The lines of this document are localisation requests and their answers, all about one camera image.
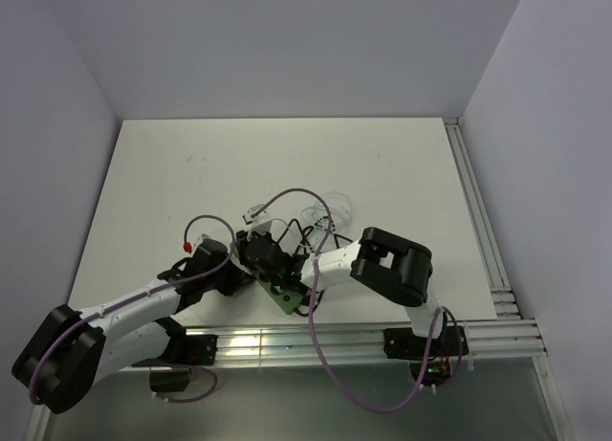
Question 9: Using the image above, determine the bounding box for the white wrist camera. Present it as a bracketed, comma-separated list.
[197, 232, 215, 245]
[242, 204, 273, 240]

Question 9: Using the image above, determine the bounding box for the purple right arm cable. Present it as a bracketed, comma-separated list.
[251, 187, 468, 414]

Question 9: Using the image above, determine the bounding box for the light green charging cable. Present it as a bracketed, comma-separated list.
[315, 190, 355, 232]

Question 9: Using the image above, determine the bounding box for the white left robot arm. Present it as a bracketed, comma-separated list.
[11, 239, 253, 414]

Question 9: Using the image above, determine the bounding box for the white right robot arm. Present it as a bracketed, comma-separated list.
[236, 227, 448, 355]

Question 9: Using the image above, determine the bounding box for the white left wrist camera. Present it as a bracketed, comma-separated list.
[197, 232, 215, 245]

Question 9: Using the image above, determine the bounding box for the black power cord with plug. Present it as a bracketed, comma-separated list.
[274, 218, 358, 318]

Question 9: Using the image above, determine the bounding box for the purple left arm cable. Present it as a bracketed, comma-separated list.
[28, 214, 238, 407]

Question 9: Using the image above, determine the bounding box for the green power strip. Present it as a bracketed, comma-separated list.
[252, 271, 310, 316]

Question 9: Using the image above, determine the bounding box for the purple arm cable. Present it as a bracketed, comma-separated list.
[251, 187, 468, 414]
[28, 214, 238, 407]

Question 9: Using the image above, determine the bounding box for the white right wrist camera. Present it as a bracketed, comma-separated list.
[242, 204, 273, 240]

